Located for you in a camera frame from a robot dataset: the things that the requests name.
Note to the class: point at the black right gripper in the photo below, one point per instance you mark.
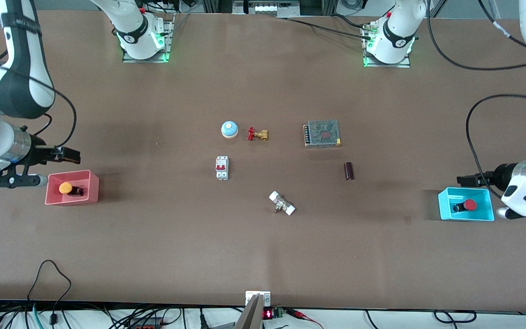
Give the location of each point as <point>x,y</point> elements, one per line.
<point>39,154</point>

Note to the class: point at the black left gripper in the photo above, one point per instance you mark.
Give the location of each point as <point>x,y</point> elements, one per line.
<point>501,175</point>

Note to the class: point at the red mushroom push button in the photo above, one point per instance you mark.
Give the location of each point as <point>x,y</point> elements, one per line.
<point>470,205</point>

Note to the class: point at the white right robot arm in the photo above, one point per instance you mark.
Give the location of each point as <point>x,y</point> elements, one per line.
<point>21,68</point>

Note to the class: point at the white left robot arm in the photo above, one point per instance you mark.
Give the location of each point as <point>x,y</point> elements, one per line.
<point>395,41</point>

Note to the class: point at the cyan plastic bin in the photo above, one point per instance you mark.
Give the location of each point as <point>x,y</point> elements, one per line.
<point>485,201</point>

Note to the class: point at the yellow mushroom push button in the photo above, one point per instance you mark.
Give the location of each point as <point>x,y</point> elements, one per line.
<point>65,188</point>

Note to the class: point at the pink plastic bin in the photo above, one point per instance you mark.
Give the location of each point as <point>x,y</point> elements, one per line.
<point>88,189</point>

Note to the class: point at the dark brown cylindrical capacitor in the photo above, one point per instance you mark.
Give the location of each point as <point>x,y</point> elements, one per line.
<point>349,171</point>

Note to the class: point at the white circuit breaker red switches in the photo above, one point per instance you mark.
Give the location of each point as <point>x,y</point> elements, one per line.
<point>222,168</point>

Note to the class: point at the metal mesh power supply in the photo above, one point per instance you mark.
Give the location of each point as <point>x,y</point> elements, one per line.
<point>322,133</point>

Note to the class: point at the blue round call bell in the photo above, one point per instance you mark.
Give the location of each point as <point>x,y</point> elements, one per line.
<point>229,130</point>

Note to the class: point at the metal fitting white end caps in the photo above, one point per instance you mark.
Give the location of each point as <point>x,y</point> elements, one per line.
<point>281,203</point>

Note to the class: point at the red alligator clip lead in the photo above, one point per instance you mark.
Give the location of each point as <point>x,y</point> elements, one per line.
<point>306,316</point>

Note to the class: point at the red LED display module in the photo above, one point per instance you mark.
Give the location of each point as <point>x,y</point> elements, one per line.
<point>268,314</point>

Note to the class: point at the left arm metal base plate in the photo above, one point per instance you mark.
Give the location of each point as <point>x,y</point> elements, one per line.
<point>405,64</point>

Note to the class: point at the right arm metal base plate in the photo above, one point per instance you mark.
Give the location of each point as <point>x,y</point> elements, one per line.
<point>168,32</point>

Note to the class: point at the grey metal camera bracket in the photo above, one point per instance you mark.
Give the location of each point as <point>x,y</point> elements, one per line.
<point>257,301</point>

